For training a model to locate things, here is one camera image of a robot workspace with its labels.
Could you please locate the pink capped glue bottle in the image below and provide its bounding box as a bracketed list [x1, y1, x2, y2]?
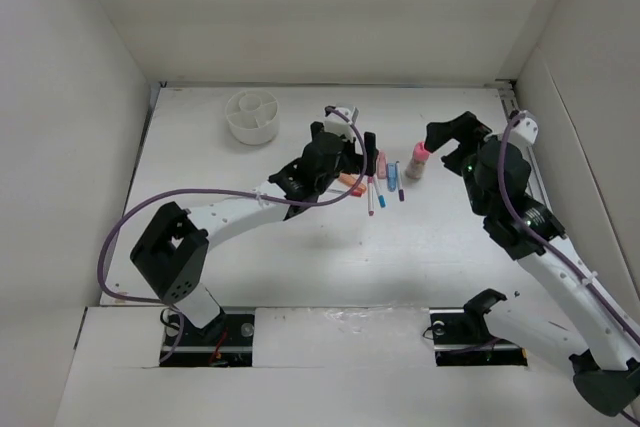
[405, 141, 431, 180]

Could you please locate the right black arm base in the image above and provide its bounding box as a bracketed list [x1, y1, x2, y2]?
[422, 289, 528, 367]

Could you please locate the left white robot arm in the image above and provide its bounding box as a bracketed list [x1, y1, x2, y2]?
[130, 122, 378, 344]

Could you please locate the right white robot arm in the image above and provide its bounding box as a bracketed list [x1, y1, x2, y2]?
[423, 111, 639, 417]

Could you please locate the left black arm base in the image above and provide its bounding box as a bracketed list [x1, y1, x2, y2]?
[159, 308, 255, 368]

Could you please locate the red capped white marker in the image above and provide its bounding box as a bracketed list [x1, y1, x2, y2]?
[326, 188, 364, 198]

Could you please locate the pink capped white marker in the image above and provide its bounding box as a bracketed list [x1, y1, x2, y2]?
[367, 176, 375, 217]

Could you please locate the blue capped white marker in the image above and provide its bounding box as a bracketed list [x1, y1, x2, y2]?
[371, 175, 386, 208]

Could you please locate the purple capped white marker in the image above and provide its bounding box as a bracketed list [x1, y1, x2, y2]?
[395, 161, 405, 202]

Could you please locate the white round divided container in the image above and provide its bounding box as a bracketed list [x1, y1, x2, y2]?
[225, 89, 280, 146]

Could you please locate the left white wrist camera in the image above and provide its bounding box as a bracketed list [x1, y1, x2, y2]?
[323, 104, 359, 142]

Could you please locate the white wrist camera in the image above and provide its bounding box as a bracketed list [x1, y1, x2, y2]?
[508, 110, 539, 149]
[323, 104, 359, 142]

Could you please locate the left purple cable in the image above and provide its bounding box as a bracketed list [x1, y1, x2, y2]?
[97, 105, 370, 364]

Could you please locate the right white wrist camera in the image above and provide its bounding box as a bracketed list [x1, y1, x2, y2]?
[508, 110, 539, 149]

